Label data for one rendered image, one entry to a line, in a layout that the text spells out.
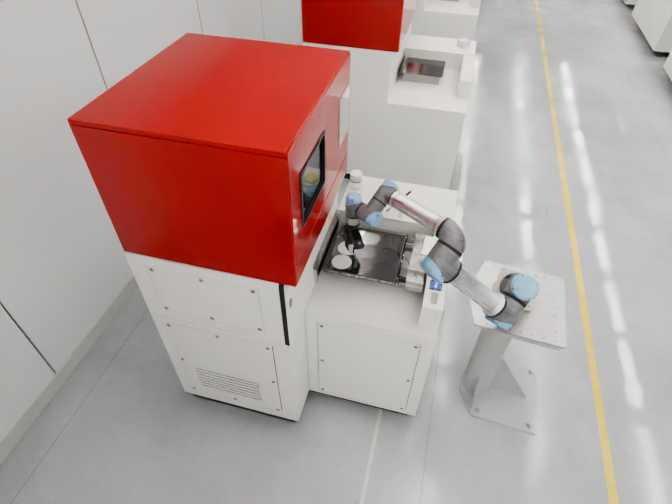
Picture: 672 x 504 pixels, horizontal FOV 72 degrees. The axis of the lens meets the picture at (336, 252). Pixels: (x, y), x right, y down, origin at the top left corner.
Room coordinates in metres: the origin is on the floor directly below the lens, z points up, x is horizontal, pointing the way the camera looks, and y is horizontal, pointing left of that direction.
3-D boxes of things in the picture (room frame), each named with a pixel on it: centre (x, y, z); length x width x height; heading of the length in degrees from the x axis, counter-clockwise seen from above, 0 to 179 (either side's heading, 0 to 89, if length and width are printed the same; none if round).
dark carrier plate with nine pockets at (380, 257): (1.69, -0.16, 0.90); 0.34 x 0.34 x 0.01; 76
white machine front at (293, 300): (1.56, 0.10, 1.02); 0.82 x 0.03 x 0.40; 166
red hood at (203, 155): (1.64, 0.41, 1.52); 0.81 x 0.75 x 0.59; 166
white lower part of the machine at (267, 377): (1.64, 0.43, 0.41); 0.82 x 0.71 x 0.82; 166
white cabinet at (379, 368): (1.74, -0.28, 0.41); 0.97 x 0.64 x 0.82; 166
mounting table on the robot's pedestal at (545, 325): (1.45, -0.89, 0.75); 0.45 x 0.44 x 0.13; 72
